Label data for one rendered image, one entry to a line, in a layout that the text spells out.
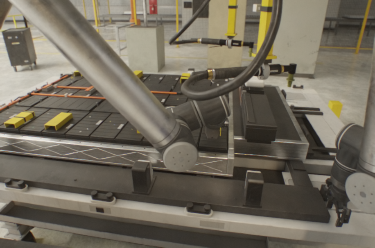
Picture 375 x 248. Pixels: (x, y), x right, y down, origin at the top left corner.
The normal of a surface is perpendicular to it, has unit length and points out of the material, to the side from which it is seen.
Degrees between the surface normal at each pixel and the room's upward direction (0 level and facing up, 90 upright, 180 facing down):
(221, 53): 90
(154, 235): 0
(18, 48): 90
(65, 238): 0
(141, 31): 90
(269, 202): 0
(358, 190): 90
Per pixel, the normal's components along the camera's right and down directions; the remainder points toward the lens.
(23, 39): 0.34, 0.39
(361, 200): -0.91, 0.17
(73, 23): 0.65, -0.09
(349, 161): -0.76, 0.27
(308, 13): -0.15, 0.41
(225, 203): 0.00, -0.91
